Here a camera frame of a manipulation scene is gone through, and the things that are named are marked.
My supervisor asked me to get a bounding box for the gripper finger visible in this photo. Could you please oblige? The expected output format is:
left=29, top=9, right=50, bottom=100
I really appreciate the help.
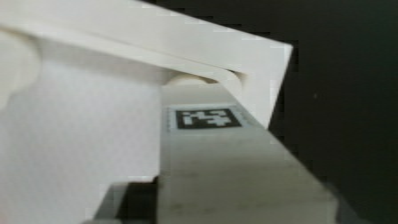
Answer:
left=86, top=177, right=159, bottom=224

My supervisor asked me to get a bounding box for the white desk top tray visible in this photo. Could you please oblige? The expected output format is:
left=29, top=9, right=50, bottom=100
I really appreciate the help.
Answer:
left=0, top=0, right=292, bottom=224

